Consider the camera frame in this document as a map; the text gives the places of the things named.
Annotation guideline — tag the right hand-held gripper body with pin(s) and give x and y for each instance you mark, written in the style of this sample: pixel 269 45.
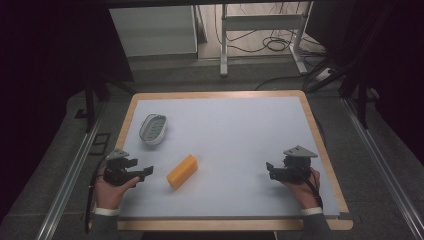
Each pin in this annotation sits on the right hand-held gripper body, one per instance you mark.
pixel 296 165

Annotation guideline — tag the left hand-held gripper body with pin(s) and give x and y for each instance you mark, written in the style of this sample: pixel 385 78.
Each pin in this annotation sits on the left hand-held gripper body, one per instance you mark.
pixel 115 168

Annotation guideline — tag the person's left hand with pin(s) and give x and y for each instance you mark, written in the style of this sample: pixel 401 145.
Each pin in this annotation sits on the person's left hand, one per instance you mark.
pixel 111 195

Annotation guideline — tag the person's right hand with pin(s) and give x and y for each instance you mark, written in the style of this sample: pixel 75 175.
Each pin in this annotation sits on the person's right hand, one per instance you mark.
pixel 304 193

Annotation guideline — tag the orange soap bar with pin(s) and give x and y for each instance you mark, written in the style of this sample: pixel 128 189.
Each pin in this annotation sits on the orange soap bar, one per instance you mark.
pixel 182 172

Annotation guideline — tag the grey oval soap dish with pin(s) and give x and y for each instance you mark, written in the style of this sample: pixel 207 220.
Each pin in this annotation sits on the grey oval soap dish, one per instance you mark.
pixel 153 129

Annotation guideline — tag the white table mat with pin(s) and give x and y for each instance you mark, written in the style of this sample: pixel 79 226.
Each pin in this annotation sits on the white table mat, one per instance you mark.
pixel 233 140

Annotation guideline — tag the black tripod stand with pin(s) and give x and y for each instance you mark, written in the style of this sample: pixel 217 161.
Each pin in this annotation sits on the black tripod stand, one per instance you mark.
pixel 361 90
pixel 89 106

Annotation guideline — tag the white power strip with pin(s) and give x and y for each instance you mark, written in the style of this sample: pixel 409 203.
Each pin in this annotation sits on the white power strip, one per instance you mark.
pixel 324 74

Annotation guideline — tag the white panel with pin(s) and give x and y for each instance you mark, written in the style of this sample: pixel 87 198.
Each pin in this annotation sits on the white panel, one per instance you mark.
pixel 153 30

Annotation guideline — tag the dark curtain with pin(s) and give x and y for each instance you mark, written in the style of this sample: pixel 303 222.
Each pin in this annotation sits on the dark curtain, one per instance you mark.
pixel 50 50
pixel 393 60

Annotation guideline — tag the white metal stand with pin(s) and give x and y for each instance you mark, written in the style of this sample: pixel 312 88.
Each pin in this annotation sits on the white metal stand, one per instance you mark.
pixel 261 22

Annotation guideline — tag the black floor frame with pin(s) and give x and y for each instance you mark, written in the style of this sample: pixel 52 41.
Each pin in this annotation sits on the black floor frame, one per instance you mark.
pixel 100 143

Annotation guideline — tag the aluminium rail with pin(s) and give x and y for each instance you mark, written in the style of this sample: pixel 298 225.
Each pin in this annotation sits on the aluminium rail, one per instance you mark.
pixel 68 180
pixel 383 166

